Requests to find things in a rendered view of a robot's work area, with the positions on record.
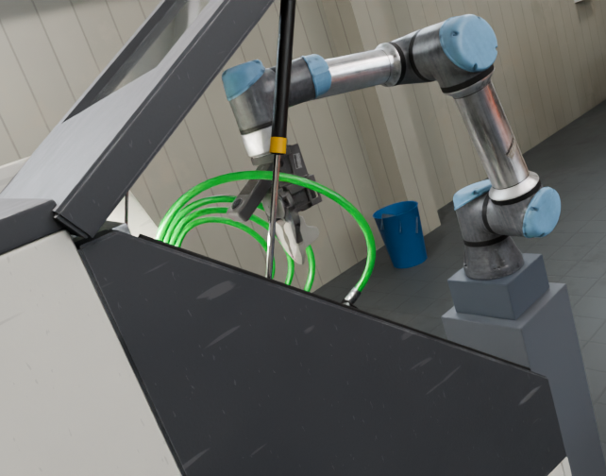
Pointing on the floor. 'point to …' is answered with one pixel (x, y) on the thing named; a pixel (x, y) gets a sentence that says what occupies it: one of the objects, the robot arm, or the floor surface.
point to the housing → (57, 360)
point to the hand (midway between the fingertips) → (295, 259)
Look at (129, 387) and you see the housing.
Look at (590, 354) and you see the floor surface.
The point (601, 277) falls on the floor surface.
